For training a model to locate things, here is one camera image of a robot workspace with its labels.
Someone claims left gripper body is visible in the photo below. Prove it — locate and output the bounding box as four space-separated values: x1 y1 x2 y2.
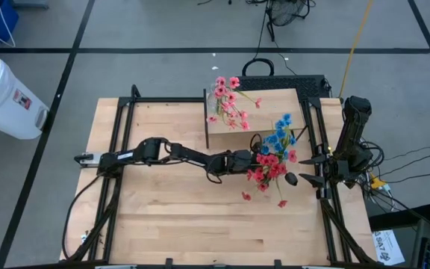
229 148 263 175

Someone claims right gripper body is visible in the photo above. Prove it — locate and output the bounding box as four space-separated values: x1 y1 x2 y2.
317 151 345 201

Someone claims red artificial flower bunch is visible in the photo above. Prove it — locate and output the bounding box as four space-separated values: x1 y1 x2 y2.
241 149 299 209

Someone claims blue artificial flower bunch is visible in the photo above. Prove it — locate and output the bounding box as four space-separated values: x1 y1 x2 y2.
260 113 298 158

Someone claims pink artificial flower bunch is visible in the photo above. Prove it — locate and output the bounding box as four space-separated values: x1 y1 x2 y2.
206 76 264 132

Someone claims wooden shelf board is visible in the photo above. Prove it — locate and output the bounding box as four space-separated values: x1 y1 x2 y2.
205 88 306 135

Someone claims yellow plug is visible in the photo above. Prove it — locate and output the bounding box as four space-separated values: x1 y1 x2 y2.
370 175 387 191

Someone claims black computer case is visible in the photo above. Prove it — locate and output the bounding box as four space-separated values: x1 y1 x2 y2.
234 74 331 99

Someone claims white paper sheet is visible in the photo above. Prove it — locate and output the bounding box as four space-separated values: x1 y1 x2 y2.
371 229 406 266

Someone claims black floor fan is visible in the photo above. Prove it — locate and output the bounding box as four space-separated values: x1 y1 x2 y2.
265 0 315 43

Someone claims white plastic bin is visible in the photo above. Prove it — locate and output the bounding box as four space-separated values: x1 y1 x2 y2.
0 51 50 140

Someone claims black cable loop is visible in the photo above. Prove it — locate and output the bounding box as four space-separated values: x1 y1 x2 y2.
241 58 275 78

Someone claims yellow hanging cable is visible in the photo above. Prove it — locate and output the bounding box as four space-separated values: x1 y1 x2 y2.
340 0 373 99

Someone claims black aluminium table frame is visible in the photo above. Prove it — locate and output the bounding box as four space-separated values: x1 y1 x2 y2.
65 84 382 268

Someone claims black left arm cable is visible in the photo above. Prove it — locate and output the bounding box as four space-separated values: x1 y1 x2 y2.
62 173 104 259

